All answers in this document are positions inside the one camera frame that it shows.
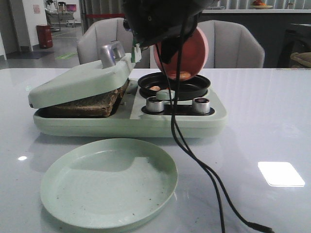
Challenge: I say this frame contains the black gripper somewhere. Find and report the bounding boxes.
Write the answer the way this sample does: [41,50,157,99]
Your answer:
[122,0,215,64]

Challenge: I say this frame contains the fruit bowl on counter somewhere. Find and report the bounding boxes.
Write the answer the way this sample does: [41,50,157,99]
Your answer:
[250,0,273,9]

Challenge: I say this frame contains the black round frying pan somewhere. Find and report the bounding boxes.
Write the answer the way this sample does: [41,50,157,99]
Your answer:
[138,72,211,101]

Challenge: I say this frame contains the red trash bin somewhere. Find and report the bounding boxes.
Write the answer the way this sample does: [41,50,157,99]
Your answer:
[36,25,53,49]

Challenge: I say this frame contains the dark counter with white top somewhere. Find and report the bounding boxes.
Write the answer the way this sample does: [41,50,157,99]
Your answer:
[200,9,311,68]

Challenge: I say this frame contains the white bread slice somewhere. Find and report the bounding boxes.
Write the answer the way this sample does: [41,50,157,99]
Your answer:
[42,80,129,118]

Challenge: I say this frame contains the green breakfast maker base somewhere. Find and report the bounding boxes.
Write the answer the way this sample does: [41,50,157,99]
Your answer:
[33,80,227,138]

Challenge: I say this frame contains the green breakfast maker lid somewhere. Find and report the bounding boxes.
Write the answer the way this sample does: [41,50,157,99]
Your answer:
[28,53,135,109]

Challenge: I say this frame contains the silver control knob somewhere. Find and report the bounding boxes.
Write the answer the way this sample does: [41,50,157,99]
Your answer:
[145,96,164,113]
[192,97,210,114]

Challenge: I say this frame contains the pink plastic bowl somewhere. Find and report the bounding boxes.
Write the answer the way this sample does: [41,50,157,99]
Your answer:
[153,27,208,82]

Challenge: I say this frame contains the orange cooked shrimp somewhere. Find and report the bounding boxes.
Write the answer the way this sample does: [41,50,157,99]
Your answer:
[168,71,191,81]
[149,85,161,92]

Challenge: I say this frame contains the grey upholstered chair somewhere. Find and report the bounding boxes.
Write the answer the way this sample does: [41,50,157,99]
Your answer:
[77,18,134,64]
[198,20,265,68]

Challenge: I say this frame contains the right silver control knob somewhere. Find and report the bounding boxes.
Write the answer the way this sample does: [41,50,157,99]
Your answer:
[192,97,210,114]

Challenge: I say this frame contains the beige cushion at right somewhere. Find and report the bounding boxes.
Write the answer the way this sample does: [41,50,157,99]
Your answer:
[290,52,311,68]

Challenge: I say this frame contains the left grey upholstered chair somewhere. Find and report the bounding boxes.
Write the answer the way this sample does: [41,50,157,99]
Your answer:
[77,18,134,64]

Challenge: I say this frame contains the right grey upholstered chair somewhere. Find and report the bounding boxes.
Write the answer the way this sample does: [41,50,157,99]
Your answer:
[198,20,265,68]

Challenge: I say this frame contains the light green round plate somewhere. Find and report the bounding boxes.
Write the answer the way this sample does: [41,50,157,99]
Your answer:
[40,138,178,233]

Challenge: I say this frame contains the left silver control knob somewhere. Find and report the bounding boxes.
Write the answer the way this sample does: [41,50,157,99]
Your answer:
[145,96,164,113]

